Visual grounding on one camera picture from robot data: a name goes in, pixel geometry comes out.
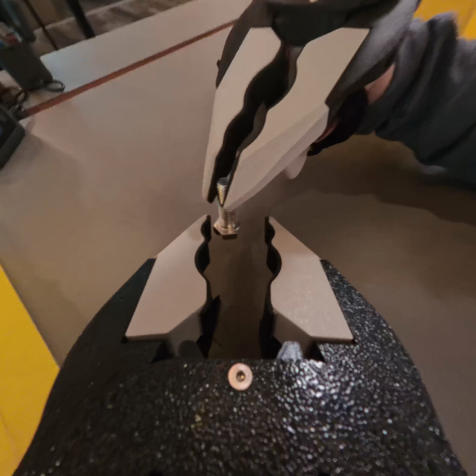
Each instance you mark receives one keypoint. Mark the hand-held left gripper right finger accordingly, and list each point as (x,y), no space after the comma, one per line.
(308,297)

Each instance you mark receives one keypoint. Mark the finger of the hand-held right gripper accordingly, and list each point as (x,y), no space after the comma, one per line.
(297,111)
(230,89)

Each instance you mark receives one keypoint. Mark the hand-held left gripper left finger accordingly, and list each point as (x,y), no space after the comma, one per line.
(167,297)

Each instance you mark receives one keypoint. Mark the silver hex bolt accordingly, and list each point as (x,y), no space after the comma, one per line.
(225,227)

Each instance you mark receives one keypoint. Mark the yellow plastic bin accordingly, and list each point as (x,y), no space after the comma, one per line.
(22,372)
(468,22)

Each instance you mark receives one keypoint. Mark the person's right forearm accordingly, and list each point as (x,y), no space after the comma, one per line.
(427,93)

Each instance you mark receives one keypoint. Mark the person's right hand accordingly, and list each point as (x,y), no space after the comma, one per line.
(381,83)

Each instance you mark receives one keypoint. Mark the black display device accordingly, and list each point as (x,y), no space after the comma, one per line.
(11,137)

